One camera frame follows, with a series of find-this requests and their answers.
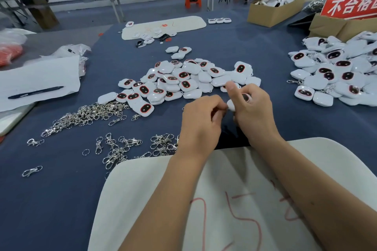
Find person's right hand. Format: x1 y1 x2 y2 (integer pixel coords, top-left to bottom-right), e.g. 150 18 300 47
225 81 282 146

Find black pen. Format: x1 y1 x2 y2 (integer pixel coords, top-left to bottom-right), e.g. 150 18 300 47
7 86 64 100

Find long white foam board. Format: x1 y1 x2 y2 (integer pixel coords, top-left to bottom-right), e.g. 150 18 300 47
121 16 207 41

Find person's left forearm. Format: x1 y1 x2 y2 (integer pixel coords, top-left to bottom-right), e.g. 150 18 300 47
118 154 221 251

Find white tag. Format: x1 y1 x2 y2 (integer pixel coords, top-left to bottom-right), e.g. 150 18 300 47
227 92 253 112

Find white foam board red marks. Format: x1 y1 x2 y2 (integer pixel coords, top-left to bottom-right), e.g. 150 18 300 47
88 137 377 251

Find white paper sheet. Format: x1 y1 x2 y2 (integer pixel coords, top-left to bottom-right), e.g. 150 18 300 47
0 55 81 112

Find flat brown cardboard box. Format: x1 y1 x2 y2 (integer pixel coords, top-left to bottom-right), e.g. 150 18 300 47
309 13 377 43

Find white plastic bag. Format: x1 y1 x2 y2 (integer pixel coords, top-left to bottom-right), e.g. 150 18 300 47
0 27 35 47

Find red sign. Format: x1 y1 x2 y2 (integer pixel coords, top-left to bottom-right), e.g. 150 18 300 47
321 0 377 20

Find person's left hand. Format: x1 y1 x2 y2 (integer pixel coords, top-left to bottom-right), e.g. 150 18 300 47
177 94 229 163

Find open cardboard box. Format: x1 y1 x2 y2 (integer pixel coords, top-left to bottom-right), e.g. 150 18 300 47
247 0 312 28

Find person's right forearm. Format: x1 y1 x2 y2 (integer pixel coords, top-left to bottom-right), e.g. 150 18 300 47
256 133 377 251

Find orange bag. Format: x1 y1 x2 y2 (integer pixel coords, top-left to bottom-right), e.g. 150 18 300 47
0 44 24 67

